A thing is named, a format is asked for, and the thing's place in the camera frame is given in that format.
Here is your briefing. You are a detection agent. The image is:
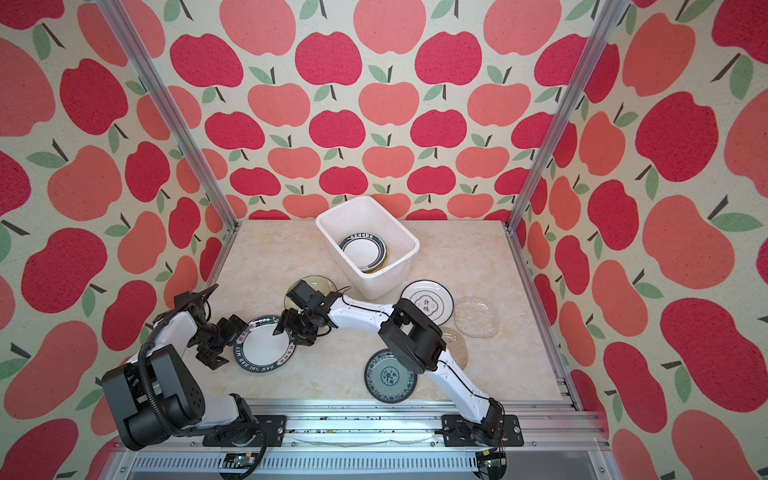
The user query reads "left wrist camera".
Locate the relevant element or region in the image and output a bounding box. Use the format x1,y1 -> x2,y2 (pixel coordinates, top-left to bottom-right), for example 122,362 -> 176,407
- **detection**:
174,284 -> 219,323

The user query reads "white plate dark lettered rim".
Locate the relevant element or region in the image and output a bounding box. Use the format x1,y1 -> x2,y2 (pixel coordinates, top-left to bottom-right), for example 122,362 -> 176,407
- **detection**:
233,315 -> 296,374

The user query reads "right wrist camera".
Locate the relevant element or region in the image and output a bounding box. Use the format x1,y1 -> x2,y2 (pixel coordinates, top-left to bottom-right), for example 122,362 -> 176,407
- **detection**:
286,280 -> 324,311

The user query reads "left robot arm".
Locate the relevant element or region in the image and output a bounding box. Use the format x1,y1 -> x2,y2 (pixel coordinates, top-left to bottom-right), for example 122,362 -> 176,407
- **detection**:
101,303 -> 269,451

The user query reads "yellow polka dot plate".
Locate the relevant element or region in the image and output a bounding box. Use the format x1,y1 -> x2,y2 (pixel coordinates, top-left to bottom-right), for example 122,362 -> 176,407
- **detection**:
370,243 -> 390,273

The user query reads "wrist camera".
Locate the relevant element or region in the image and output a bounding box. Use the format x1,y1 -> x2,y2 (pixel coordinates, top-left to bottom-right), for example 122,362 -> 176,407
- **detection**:
286,280 -> 324,311
174,284 -> 219,323

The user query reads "teal patterned plate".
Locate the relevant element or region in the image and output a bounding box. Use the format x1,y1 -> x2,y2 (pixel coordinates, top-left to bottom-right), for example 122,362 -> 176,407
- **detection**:
363,349 -> 418,404

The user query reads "beige plate brown rim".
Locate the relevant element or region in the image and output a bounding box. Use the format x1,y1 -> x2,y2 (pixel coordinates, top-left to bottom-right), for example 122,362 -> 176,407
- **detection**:
284,275 -> 337,311

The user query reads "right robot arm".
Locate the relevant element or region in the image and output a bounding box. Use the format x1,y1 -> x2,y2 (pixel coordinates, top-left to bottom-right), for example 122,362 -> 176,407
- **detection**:
273,292 -> 503,447

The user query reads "left aluminium frame post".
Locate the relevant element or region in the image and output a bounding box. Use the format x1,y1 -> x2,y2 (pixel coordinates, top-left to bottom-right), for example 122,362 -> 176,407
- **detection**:
95,0 -> 240,229

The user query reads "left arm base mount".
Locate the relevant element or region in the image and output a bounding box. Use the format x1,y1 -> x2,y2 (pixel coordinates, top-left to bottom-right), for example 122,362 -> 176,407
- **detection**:
203,415 -> 287,448

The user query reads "white plate green red rim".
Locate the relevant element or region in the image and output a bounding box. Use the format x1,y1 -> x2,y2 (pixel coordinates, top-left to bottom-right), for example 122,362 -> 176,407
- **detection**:
339,232 -> 385,273

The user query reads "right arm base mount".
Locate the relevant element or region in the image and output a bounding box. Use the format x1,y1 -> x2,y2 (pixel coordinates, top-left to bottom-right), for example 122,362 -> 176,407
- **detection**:
435,415 -> 525,448

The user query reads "aluminium frame post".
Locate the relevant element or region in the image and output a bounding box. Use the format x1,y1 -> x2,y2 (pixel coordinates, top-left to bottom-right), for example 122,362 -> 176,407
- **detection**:
506,0 -> 631,232
95,0 -> 240,229

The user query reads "brown translucent glass plate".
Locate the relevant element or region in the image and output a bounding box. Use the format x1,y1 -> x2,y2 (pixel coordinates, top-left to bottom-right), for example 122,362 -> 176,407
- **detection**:
442,328 -> 469,370

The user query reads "clear glass plate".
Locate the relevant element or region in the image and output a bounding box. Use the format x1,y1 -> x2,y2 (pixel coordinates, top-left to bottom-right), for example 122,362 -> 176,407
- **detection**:
453,296 -> 500,339

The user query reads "right aluminium frame post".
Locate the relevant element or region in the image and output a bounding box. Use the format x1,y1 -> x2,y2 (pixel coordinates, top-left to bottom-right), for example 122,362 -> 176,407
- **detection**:
506,0 -> 631,232

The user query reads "white plastic bin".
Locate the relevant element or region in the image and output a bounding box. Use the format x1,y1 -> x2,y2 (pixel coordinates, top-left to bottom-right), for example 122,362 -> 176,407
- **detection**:
315,196 -> 420,300

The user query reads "white plate black flower outline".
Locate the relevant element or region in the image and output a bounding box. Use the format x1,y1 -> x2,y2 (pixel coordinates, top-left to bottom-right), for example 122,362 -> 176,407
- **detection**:
401,279 -> 455,326

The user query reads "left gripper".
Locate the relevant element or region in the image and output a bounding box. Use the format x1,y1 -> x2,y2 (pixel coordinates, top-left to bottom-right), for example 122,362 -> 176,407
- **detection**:
190,312 -> 247,367

